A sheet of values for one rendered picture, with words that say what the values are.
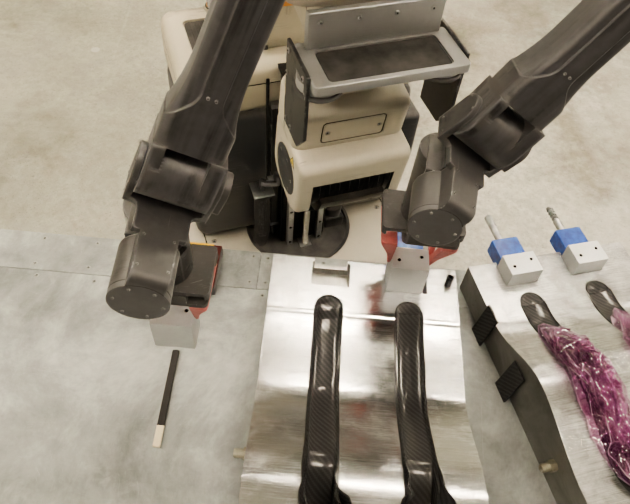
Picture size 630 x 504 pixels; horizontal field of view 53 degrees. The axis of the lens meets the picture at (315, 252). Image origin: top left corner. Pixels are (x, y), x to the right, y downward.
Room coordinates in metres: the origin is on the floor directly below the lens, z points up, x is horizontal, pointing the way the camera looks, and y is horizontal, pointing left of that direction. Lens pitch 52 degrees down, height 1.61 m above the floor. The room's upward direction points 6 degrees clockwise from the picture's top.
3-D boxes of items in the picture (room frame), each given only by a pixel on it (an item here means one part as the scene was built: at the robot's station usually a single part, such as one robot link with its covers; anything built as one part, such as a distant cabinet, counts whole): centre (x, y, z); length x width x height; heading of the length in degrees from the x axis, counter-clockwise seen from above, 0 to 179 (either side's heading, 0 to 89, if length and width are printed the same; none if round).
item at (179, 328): (0.43, 0.16, 0.93); 0.13 x 0.05 x 0.05; 1
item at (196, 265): (0.39, 0.16, 1.06); 0.10 x 0.07 x 0.07; 91
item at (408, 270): (0.56, -0.13, 0.92); 0.13 x 0.05 x 0.05; 1
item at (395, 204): (0.53, -0.13, 1.04); 0.10 x 0.07 x 0.07; 91
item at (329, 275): (0.52, -0.03, 0.87); 0.05 x 0.05 x 0.04; 1
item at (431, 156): (0.52, -0.13, 1.10); 0.07 x 0.06 x 0.07; 174
